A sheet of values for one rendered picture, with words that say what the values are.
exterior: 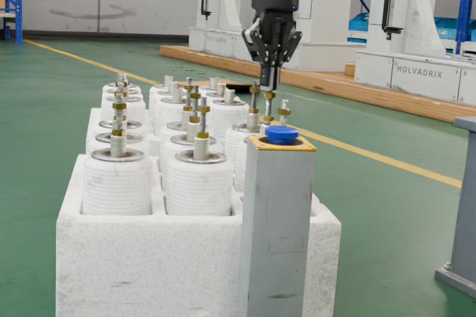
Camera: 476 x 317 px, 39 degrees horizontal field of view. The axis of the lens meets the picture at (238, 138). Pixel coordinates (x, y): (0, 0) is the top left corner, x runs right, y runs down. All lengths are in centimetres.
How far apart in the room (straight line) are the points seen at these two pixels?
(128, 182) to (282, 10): 36
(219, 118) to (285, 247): 72
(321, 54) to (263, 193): 355
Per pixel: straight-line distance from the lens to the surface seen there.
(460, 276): 128
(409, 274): 130
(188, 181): 93
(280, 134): 78
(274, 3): 104
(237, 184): 109
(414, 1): 372
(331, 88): 383
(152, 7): 761
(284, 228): 79
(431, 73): 337
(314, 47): 426
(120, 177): 92
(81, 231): 91
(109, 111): 146
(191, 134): 107
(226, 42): 501
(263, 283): 81
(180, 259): 93
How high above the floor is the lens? 47
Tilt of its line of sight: 11 degrees down
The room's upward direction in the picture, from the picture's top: 3 degrees clockwise
